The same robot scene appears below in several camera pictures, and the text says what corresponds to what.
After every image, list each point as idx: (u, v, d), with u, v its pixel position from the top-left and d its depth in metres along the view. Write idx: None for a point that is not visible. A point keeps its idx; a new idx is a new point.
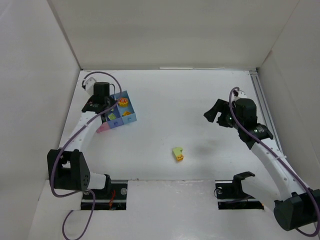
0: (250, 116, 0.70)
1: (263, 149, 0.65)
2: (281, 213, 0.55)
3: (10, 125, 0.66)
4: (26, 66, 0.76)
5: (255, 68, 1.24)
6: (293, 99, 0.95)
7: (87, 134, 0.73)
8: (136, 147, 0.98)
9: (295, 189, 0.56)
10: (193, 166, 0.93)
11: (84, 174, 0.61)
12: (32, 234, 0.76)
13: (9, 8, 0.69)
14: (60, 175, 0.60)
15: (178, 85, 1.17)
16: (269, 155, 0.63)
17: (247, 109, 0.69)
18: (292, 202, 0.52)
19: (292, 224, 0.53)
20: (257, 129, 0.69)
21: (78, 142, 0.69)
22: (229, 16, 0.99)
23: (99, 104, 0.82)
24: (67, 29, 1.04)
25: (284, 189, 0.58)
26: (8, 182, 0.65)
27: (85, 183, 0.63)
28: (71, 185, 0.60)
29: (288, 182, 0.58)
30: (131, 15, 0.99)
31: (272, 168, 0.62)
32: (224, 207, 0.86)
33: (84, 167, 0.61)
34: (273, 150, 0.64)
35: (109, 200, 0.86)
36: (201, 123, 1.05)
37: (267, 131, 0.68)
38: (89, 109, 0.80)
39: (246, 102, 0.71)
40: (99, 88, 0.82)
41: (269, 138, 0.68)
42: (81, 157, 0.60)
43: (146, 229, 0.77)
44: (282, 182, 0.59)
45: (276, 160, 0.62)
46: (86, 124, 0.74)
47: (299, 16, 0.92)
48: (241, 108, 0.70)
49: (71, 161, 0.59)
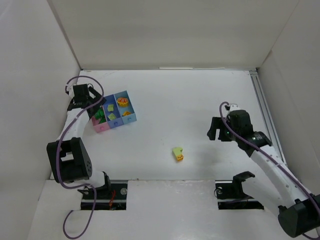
0: (245, 124, 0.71)
1: (263, 156, 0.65)
2: (285, 221, 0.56)
3: (10, 125, 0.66)
4: (26, 67, 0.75)
5: (255, 68, 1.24)
6: (293, 99, 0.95)
7: (79, 126, 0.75)
8: (136, 147, 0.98)
9: (298, 196, 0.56)
10: (193, 166, 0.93)
11: (86, 160, 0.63)
12: (33, 234, 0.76)
13: (9, 9, 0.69)
14: (64, 167, 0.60)
15: (178, 85, 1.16)
16: (269, 163, 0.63)
17: (241, 119, 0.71)
18: (296, 209, 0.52)
19: (297, 231, 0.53)
20: (255, 137, 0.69)
21: (74, 132, 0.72)
22: (230, 16, 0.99)
23: (82, 102, 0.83)
24: (67, 29, 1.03)
25: (286, 196, 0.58)
26: (8, 183, 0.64)
27: (89, 170, 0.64)
28: (76, 171, 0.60)
29: (291, 189, 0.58)
30: (131, 15, 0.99)
31: (273, 175, 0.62)
32: (224, 207, 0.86)
33: (84, 150, 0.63)
34: (273, 158, 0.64)
35: (109, 200, 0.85)
36: (201, 123, 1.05)
37: (265, 138, 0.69)
38: (73, 107, 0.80)
39: (240, 113, 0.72)
40: (78, 88, 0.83)
41: (268, 145, 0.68)
42: (80, 140, 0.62)
43: (146, 229, 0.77)
44: (285, 189, 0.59)
45: (277, 167, 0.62)
46: (76, 117, 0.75)
47: (299, 16, 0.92)
48: (235, 118, 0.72)
49: (72, 148, 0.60)
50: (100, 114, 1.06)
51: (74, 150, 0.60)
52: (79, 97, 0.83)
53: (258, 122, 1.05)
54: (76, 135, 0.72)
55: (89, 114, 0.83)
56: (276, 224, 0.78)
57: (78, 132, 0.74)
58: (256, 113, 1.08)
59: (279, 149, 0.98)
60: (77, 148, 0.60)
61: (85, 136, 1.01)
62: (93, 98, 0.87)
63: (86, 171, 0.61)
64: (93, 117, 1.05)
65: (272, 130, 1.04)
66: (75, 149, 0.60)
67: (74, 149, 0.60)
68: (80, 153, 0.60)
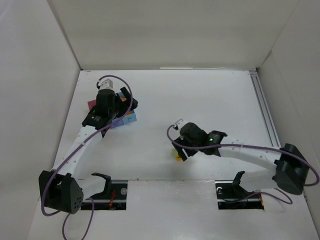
0: (197, 133, 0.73)
1: (227, 148, 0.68)
2: (287, 185, 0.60)
3: (10, 126, 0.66)
4: (26, 67, 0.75)
5: (255, 68, 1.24)
6: (293, 99, 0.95)
7: (81, 155, 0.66)
8: (137, 148, 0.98)
9: (274, 157, 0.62)
10: (194, 166, 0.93)
11: (75, 198, 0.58)
12: (33, 234, 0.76)
13: (9, 8, 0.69)
14: (51, 197, 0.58)
15: (178, 85, 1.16)
16: (235, 149, 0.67)
17: (191, 130, 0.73)
18: (283, 170, 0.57)
19: (299, 185, 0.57)
20: (212, 137, 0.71)
21: (72, 164, 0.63)
22: (230, 16, 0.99)
23: (100, 117, 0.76)
24: (67, 29, 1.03)
25: (267, 165, 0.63)
26: (8, 183, 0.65)
27: (76, 207, 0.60)
28: (60, 207, 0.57)
29: (265, 156, 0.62)
30: (131, 15, 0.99)
31: (246, 156, 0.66)
32: (224, 207, 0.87)
33: (74, 191, 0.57)
34: (235, 142, 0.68)
35: (109, 200, 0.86)
36: (201, 123, 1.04)
37: (219, 134, 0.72)
38: (89, 122, 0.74)
39: (187, 127, 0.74)
40: (103, 99, 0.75)
41: (225, 136, 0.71)
42: (72, 183, 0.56)
43: (146, 229, 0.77)
44: (262, 160, 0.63)
45: (243, 147, 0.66)
46: (83, 143, 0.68)
47: (299, 16, 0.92)
48: (186, 133, 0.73)
49: (62, 186, 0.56)
50: None
51: (63, 190, 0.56)
52: (101, 109, 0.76)
53: (258, 122, 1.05)
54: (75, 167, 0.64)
55: (103, 132, 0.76)
56: (276, 225, 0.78)
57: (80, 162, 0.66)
58: (256, 113, 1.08)
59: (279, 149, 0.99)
60: (66, 190, 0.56)
61: None
62: (113, 111, 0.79)
63: (71, 209, 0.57)
64: None
65: (272, 130, 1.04)
66: (64, 189, 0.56)
67: (63, 189, 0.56)
68: (67, 195, 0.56)
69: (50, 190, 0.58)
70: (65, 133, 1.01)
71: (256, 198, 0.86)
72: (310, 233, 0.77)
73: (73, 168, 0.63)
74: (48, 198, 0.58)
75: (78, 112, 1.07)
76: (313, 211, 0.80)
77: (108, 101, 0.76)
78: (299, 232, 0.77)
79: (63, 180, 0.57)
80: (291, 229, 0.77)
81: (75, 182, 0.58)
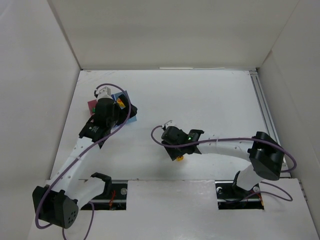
0: (177, 134, 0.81)
1: (205, 143, 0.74)
2: (264, 172, 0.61)
3: (10, 126, 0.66)
4: (26, 67, 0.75)
5: (255, 68, 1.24)
6: (293, 99, 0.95)
7: (77, 170, 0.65)
8: (136, 147, 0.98)
9: (247, 146, 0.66)
10: (194, 166, 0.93)
11: (69, 214, 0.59)
12: (33, 234, 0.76)
13: (9, 8, 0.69)
14: (45, 211, 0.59)
15: (178, 85, 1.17)
16: (212, 144, 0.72)
17: (170, 132, 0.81)
18: (256, 158, 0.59)
19: (275, 170, 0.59)
20: (190, 137, 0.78)
21: (66, 181, 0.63)
22: (230, 16, 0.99)
23: (99, 127, 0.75)
24: (67, 29, 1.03)
25: (241, 154, 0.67)
26: (8, 184, 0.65)
27: (71, 220, 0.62)
28: (55, 221, 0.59)
29: (239, 147, 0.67)
30: (131, 15, 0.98)
31: (223, 149, 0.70)
32: (225, 207, 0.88)
33: (67, 208, 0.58)
34: (211, 138, 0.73)
35: (109, 201, 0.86)
36: (201, 122, 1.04)
37: (197, 132, 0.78)
38: (86, 133, 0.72)
39: (167, 130, 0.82)
40: (101, 108, 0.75)
41: (202, 133, 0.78)
42: (65, 202, 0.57)
43: (146, 230, 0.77)
44: (236, 151, 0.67)
45: (218, 141, 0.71)
46: (78, 157, 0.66)
47: (299, 16, 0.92)
48: (166, 136, 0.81)
49: (55, 203, 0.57)
50: None
51: (56, 208, 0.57)
52: (99, 119, 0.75)
53: (258, 122, 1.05)
54: (70, 183, 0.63)
55: (101, 142, 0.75)
56: (276, 225, 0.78)
57: (75, 177, 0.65)
58: (256, 113, 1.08)
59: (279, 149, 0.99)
60: (59, 208, 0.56)
61: None
62: (111, 121, 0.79)
63: (64, 224, 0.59)
64: None
65: (272, 130, 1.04)
66: (57, 207, 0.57)
67: (57, 207, 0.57)
68: (60, 213, 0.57)
69: (44, 205, 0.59)
70: (65, 133, 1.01)
71: (256, 198, 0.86)
72: (309, 232, 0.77)
73: (67, 184, 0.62)
74: (42, 213, 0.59)
75: (78, 112, 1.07)
76: (312, 211, 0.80)
77: (106, 111, 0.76)
78: (299, 233, 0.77)
79: (57, 198, 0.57)
80: (291, 229, 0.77)
81: (69, 199, 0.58)
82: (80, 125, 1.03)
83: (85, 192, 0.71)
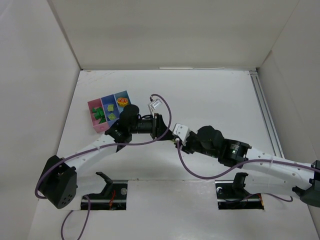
0: (220, 142, 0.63)
1: (255, 163, 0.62)
2: (315, 201, 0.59)
3: (9, 126, 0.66)
4: (25, 66, 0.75)
5: (255, 68, 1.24)
6: (293, 98, 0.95)
7: (92, 158, 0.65)
8: (136, 147, 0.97)
9: (307, 176, 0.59)
10: (194, 166, 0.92)
11: (67, 193, 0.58)
12: (33, 234, 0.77)
13: (9, 8, 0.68)
14: (48, 182, 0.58)
15: (177, 85, 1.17)
16: (264, 165, 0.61)
17: (216, 138, 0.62)
18: (316, 189, 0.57)
19: None
20: (234, 149, 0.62)
21: (80, 162, 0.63)
22: (229, 16, 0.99)
23: (122, 133, 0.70)
24: (67, 29, 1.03)
25: (298, 182, 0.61)
26: (8, 183, 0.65)
27: (64, 202, 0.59)
28: (50, 195, 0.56)
29: (298, 174, 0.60)
30: (131, 16, 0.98)
31: (275, 172, 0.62)
32: (225, 207, 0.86)
33: (70, 186, 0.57)
34: (263, 157, 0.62)
35: (109, 200, 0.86)
36: (201, 123, 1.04)
37: (241, 145, 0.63)
38: (111, 133, 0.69)
39: (212, 135, 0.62)
40: (125, 116, 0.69)
41: (249, 148, 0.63)
42: (71, 178, 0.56)
43: (146, 230, 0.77)
44: (293, 178, 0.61)
45: (273, 164, 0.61)
46: (98, 147, 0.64)
47: (299, 16, 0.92)
48: (211, 142, 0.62)
49: (62, 176, 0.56)
50: (100, 114, 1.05)
51: (61, 180, 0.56)
52: (123, 125, 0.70)
53: (258, 122, 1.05)
54: (81, 165, 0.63)
55: (117, 148, 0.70)
56: (276, 225, 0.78)
57: (88, 163, 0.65)
58: (256, 113, 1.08)
59: (279, 148, 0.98)
60: (64, 181, 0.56)
61: (86, 136, 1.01)
62: (138, 130, 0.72)
63: (58, 203, 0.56)
64: (93, 117, 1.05)
65: (272, 130, 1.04)
66: (63, 179, 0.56)
67: (62, 179, 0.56)
68: (61, 186, 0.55)
69: (51, 175, 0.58)
70: (65, 133, 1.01)
71: (256, 198, 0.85)
72: (309, 233, 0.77)
73: (79, 164, 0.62)
74: (44, 183, 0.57)
75: (78, 112, 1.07)
76: (312, 211, 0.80)
77: (132, 119, 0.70)
78: (299, 233, 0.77)
79: (66, 171, 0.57)
80: (291, 229, 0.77)
81: (75, 179, 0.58)
82: (80, 126, 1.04)
83: (85, 184, 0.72)
